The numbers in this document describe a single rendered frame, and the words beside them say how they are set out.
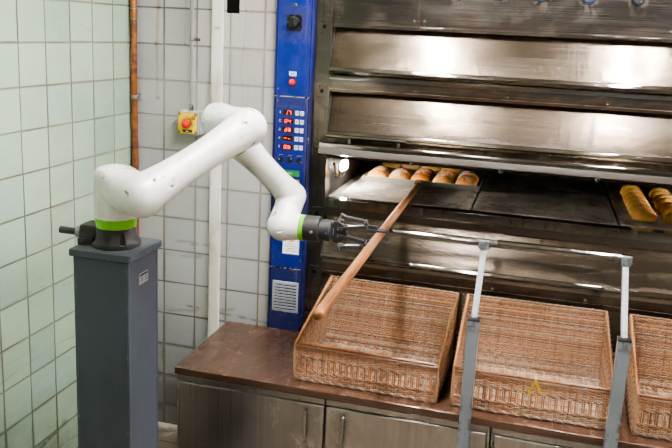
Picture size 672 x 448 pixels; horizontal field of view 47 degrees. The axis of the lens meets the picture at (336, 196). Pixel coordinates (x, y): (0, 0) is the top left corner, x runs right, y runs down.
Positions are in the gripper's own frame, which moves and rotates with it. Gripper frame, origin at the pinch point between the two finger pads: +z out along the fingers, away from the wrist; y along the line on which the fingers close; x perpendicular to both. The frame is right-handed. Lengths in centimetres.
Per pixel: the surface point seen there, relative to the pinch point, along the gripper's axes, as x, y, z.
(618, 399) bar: 7, 44, 83
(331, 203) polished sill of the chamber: -55, 3, -31
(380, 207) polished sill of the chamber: -55, 3, -9
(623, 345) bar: 7, 25, 83
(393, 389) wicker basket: -5, 58, 8
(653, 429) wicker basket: -4, 58, 97
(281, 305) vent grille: -53, 50, -50
